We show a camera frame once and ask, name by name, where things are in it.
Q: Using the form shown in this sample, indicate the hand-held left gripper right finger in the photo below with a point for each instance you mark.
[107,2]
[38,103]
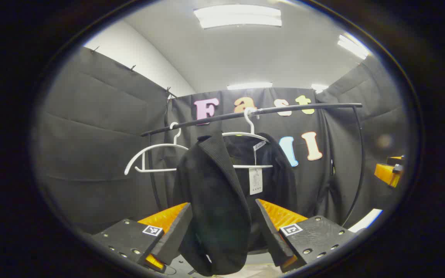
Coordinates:
[272,235]

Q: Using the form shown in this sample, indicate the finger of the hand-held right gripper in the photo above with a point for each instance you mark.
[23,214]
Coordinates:
[386,174]
[395,160]

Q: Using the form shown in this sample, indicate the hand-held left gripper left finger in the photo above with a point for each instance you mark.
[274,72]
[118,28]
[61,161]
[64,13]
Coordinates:
[176,235]

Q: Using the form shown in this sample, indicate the black knit jacket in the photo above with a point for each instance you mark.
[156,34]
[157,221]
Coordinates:
[214,200]

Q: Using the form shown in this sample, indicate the white clothes hanger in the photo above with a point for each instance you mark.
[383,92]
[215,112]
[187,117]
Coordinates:
[157,170]
[250,123]

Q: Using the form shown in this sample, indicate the black metal clothes rack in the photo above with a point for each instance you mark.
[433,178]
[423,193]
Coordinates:
[303,107]

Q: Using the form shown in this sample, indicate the white board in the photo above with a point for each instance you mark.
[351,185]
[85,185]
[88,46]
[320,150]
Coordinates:
[366,220]

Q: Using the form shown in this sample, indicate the black backdrop cloth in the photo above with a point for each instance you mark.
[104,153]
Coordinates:
[102,135]

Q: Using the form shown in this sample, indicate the large ceiling light panel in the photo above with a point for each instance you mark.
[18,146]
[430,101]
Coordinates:
[238,16]

